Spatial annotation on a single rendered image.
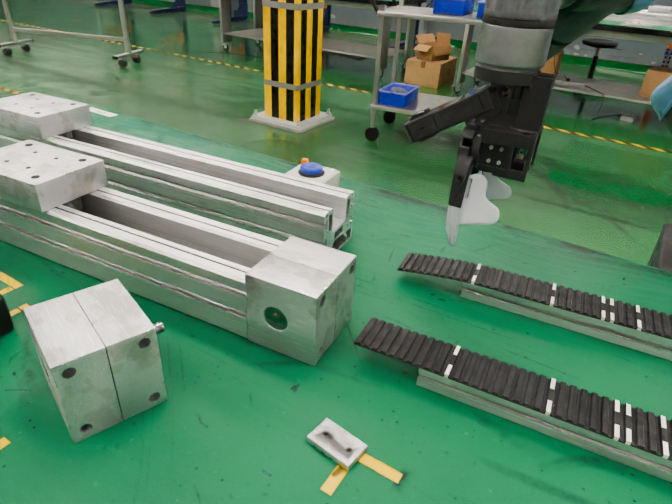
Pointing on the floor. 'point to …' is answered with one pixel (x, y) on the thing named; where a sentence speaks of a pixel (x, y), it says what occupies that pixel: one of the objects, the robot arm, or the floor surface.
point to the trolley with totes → (403, 97)
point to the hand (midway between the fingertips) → (457, 222)
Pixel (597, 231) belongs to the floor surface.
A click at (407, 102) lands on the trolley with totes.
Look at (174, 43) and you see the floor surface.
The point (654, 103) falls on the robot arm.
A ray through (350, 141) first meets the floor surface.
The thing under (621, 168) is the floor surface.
